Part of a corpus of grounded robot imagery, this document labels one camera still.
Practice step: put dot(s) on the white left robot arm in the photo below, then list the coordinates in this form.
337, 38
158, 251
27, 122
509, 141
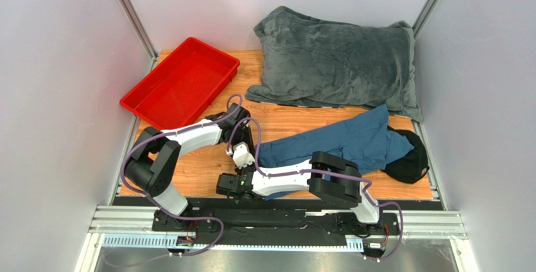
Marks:
149, 166

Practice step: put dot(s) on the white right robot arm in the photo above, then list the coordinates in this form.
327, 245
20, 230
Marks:
328, 177

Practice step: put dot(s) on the blue t shirt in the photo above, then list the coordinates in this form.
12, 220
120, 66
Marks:
364, 140

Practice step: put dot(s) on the grey plush pillow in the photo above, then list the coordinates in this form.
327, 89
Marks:
311, 62

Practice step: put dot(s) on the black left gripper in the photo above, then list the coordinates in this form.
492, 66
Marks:
246, 130

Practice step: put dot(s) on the left aluminium frame post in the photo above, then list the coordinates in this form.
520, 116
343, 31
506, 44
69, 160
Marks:
141, 32

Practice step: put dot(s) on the black baseball cap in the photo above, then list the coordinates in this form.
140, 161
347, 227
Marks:
414, 165

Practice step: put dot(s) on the red plastic tray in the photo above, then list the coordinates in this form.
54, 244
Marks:
179, 89

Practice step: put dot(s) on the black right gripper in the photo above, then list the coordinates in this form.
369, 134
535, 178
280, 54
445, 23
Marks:
224, 183

